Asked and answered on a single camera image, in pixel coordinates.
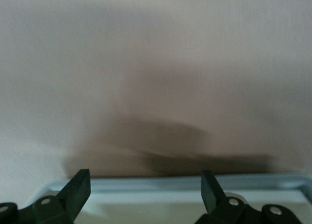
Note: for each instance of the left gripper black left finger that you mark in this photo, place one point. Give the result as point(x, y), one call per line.
point(75, 192)

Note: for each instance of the white plastic drawer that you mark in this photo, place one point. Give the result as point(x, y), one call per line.
point(146, 187)

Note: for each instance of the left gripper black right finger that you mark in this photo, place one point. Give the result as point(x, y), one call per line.
point(212, 194)

